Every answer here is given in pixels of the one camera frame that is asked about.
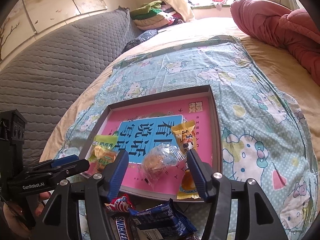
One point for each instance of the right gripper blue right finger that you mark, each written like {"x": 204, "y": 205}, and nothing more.
{"x": 215, "y": 189}

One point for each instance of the grey quilted sofa cover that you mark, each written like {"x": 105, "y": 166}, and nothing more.
{"x": 43, "y": 80}

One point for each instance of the beige bed sheet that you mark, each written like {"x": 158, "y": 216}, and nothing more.
{"x": 277, "y": 64}

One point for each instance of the green wrapped snack packet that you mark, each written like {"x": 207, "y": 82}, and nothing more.
{"x": 102, "y": 152}

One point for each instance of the person's left hand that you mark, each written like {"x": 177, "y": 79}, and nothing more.
{"x": 17, "y": 227}

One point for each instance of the clear wrapped round cake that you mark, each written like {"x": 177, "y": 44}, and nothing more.
{"x": 157, "y": 162}

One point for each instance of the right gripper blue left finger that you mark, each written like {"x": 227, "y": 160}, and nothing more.
{"x": 102, "y": 188}

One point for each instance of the grey cardboard tray box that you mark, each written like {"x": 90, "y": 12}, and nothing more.
{"x": 143, "y": 123}

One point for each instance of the Hello Kitty patterned blanket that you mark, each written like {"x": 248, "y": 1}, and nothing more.
{"x": 264, "y": 133}

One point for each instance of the yellow snack packet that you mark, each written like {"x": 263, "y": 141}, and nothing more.
{"x": 185, "y": 135}

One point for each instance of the pink and blue book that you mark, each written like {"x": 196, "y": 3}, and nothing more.
{"x": 138, "y": 128}

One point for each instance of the red candy packet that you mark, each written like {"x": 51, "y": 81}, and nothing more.
{"x": 120, "y": 204}

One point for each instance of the Snickers bar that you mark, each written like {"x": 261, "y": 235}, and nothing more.
{"x": 121, "y": 227}

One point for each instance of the dark patterned cloth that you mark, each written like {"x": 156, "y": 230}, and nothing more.
{"x": 146, "y": 35}

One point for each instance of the blue snack packet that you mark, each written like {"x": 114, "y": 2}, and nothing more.
{"x": 162, "y": 221}

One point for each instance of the stack of folded clothes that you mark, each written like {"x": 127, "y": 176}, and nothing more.
{"x": 155, "y": 15}

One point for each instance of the red quilted duvet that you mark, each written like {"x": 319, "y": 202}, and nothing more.
{"x": 279, "y": 26}

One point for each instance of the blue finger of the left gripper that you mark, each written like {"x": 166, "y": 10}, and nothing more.
{"x": 64, "y": 160}
{"x": 44, "y": 169}

